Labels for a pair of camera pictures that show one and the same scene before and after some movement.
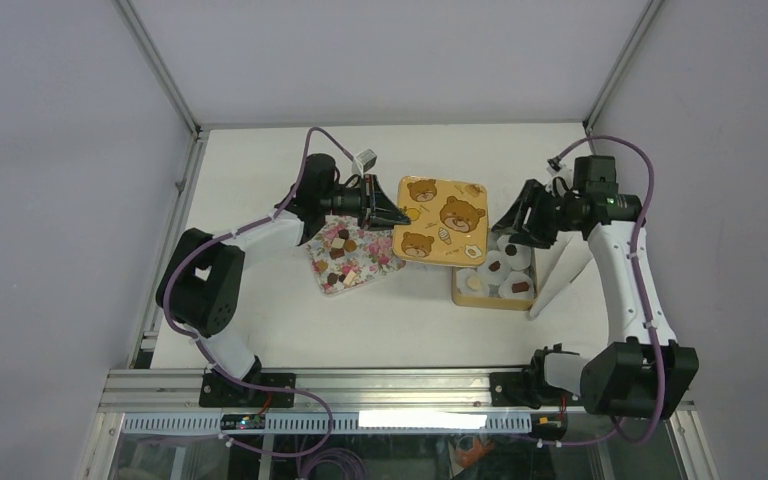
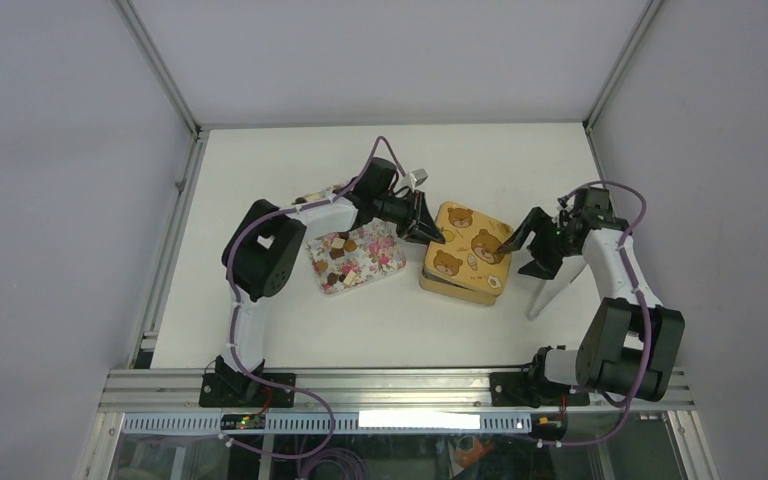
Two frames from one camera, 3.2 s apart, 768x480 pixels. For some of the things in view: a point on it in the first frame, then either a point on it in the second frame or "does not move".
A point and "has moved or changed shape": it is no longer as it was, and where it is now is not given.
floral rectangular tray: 349,256 does not move
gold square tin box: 506,281 to 437,284
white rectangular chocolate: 349,278 does not move
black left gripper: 375,209 to 417,223
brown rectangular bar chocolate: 336,253 does not move
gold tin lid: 449,222 has moved or changed shape
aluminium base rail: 446,390 does not move
